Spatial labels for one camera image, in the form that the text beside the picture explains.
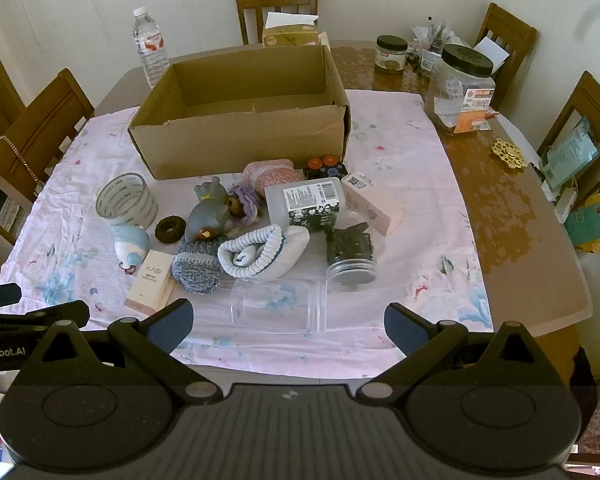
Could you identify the small dark-lidded glass jar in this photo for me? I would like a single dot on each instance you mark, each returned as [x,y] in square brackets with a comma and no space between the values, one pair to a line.
[391,60]

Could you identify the blue plastic packet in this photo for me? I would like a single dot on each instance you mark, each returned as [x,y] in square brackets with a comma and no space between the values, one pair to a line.
[570,155]

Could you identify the cardboard box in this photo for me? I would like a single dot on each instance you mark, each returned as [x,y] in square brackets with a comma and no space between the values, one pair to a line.
[240,140]

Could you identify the white sock with blue band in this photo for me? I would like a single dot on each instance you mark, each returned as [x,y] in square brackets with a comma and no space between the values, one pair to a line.
[290,250]

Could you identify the black dotted box orange caps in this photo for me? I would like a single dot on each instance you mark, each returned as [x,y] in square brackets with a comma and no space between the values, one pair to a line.
[330,170]

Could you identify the white paper sheet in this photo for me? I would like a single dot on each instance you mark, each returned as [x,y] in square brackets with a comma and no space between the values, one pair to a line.
[492,50]

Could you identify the white power strip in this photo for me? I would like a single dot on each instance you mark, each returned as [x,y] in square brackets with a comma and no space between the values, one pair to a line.
[566,205]

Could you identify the tan tissue box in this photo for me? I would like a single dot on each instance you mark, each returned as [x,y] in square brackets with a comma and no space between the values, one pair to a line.
[290,36]

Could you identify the large dark-lidded plastic jar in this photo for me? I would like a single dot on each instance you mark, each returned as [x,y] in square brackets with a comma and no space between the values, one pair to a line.
[450,95]

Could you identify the clear jar of black clips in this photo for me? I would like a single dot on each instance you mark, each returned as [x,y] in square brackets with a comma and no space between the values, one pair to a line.
[350,250]

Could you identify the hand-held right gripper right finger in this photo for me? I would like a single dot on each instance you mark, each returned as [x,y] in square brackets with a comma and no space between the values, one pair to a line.
[405,327]

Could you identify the gold openwork coaster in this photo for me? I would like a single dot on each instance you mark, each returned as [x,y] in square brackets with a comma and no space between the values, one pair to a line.
[509,154]

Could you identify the floral pink tablecloth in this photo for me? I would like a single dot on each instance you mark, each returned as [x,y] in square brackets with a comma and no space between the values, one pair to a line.
[405,185]

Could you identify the small beige carton box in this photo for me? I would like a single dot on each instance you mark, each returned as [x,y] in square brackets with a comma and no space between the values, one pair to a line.
[147,280]

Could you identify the grey elephant toy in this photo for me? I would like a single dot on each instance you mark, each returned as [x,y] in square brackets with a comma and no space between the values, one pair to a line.
[207,215]

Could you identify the pink carton box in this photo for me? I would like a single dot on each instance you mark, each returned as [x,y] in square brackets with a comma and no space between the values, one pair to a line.
[375,205]

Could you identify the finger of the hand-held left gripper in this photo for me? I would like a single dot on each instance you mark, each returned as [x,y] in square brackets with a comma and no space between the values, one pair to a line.
[35,319]
[0,294]

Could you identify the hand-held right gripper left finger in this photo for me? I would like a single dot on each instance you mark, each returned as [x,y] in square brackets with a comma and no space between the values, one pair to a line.
[167,325]

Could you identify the brown wooden desktop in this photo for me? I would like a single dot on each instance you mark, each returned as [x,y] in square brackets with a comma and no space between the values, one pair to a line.
[505,220]

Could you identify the pen holder with pens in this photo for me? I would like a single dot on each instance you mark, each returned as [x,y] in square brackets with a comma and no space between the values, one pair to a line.
[432,52]

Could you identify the white labelled bottle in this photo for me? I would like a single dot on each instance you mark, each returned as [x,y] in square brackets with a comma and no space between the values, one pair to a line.
[300,200]

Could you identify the clear plastic water bottle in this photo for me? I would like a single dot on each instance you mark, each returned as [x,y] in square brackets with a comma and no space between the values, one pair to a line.
[150,55]

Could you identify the grey knitted sock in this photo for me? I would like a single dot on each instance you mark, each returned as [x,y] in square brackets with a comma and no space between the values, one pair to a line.
[195,270]

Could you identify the clear plastic container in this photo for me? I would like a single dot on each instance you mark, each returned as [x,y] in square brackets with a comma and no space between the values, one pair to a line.
[280,305]

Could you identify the blue and white toy figure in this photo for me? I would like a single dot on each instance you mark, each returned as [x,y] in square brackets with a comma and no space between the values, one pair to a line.
[130,245]

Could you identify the pink knitted sock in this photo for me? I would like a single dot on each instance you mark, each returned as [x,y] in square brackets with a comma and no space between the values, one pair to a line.
[272,175]

